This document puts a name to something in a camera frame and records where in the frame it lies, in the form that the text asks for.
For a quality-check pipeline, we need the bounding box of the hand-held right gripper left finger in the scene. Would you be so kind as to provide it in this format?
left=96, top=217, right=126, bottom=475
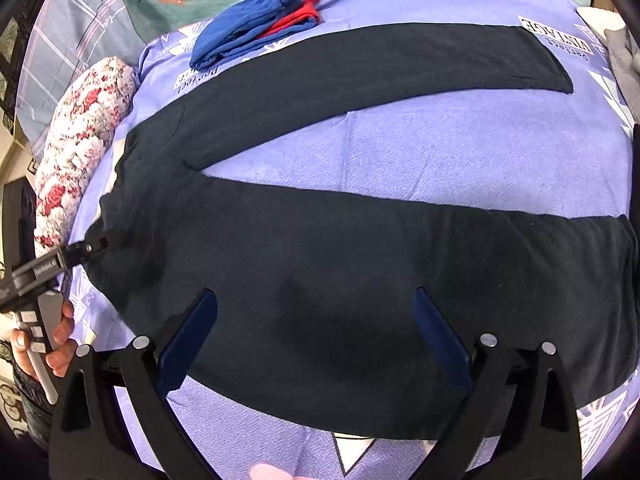
left=47, top=287, right=226, bottom=480

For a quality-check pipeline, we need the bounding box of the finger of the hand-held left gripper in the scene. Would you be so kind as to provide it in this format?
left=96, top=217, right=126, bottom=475
left=62, top=234, right=111, bottom=268

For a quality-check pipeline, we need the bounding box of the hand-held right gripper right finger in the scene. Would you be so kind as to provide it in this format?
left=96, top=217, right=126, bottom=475
left=400, top=287, right=588, bottom=480

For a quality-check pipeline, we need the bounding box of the black shirt with red print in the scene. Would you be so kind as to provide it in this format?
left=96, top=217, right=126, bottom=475
left=82, top=22, right=640, bottom=441

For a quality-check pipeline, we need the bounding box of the person's left hand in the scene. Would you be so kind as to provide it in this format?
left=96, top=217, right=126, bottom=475
left=9, top=300, right=76, bottom=378

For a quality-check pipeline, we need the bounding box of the floral pillow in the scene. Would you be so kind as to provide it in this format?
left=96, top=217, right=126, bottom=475
left=32, top=57, right=138, bottom=261

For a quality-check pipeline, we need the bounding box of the purple printed bedsheet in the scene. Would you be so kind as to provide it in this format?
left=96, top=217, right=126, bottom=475
left=65, top=0, right=636, bottom=480

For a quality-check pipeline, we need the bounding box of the grey plaid bedding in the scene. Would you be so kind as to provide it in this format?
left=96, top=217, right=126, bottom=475
left=15, top=0, right=151, bottom=161

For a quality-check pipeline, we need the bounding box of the green printed blanket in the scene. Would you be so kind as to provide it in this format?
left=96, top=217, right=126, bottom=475
left=105, top=0, right=596, bottom=43

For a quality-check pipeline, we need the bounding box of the blue garment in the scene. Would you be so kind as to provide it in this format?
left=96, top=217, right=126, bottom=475
left=189, top=0, right=323, bottom=72

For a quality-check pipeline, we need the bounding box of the red garment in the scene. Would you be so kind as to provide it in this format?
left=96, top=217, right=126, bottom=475
left=257, top=0, right=322, bottom=41

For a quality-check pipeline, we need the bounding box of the grey cloth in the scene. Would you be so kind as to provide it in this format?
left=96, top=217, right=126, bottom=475
left=602, top=25, right=640, bottom=91

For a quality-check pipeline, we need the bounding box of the white cloth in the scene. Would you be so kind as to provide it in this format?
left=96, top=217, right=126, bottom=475
left=577, top=5, right=626, bottom=31

